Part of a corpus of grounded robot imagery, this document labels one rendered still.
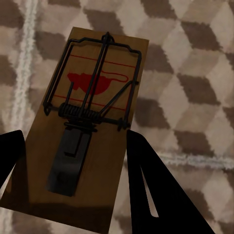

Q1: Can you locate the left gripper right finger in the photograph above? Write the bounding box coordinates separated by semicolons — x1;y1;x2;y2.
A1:
126;130;215;234

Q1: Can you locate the mousetrap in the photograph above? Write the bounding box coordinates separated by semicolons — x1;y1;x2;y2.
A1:
0;27;149;234

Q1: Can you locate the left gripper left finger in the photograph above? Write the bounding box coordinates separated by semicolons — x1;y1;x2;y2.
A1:
0;130;25;188

